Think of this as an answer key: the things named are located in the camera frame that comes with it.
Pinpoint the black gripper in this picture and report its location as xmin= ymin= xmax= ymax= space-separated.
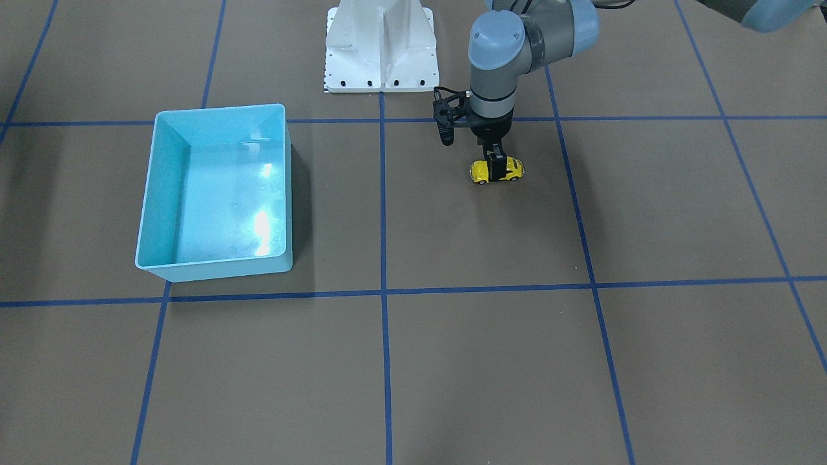
xmin=465 ymin=110 xmax=514 ymax=182

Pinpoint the yellow beetle toy car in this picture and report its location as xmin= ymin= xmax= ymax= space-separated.
xmin=468 ymin=156 xmax=525 ymax=185

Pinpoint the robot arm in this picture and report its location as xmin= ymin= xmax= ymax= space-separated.
xmin=434 ymin=1 xmax=631 ymax=185

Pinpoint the light blue plastic bin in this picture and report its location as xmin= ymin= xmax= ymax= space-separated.
xmin=134 ymin=103 xmax=293 ymax=283

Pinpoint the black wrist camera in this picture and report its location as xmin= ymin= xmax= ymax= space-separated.
xmin=432 ymin=86 xmax=468 ymax=147

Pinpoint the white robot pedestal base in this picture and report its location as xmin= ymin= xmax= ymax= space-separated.
xmin=323 ymin=1 xmax=440 ymax=92

